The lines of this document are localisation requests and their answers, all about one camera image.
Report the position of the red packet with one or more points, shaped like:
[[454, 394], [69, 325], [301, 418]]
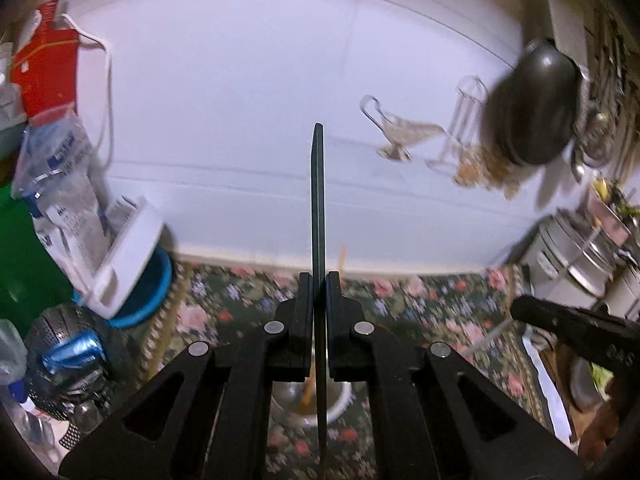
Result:
[[45, 70]]

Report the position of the orange wooden chopstick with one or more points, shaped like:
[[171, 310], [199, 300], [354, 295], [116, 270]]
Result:
[[343, 257]]

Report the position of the clear blue-printed plastic bag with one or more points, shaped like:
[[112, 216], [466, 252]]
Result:
[[65, 175]]

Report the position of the dark green chopstick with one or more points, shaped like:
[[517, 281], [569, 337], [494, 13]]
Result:
[[318, 200]]

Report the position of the pink container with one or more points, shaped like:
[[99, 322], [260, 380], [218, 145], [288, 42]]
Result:
[[607, 215]]

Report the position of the blue bowl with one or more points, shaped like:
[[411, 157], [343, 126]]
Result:
[[157, 285]]

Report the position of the hanging metal ladle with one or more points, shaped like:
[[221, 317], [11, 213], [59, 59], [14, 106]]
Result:
[[597, 130]]

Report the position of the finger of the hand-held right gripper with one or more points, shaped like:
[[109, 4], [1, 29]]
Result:
[[550, 315]]

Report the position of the yellow brown dried bunch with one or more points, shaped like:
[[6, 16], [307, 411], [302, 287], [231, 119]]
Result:
[[470, 172]]

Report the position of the clear plastic bottle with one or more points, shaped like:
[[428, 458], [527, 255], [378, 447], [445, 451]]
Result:
[[20, 410]]

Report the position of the large metal canister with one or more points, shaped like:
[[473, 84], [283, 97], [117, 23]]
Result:
[[565, 255]]

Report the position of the teal box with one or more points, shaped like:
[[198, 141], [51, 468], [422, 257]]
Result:
[[10, 130]]

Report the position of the small metal canister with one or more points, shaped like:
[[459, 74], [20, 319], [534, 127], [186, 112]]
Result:
[[625, 290]]

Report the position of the green plastic bag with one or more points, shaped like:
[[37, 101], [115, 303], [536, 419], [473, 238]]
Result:
[[25, 260]]

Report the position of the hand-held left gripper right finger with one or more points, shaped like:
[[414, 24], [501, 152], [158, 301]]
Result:
[[334, 310]]

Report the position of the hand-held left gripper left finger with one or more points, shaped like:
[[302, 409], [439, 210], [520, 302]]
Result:
[[305, 310]]

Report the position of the floral tablecloth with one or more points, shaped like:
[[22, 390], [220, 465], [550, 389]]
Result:
[[400, 305]]

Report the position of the row of hanging metal utensils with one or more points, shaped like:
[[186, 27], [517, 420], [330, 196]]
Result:
[[612, 60]]

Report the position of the white plastic box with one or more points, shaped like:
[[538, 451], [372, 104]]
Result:
[[130, 255]]

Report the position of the black mesh basket blue ribbon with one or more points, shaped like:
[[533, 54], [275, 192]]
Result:
[[60, 320]]

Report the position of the white utensil cup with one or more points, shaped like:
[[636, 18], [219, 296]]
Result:
[[340, 400]]

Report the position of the black frying pan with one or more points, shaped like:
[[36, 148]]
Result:
[[535, 105]]

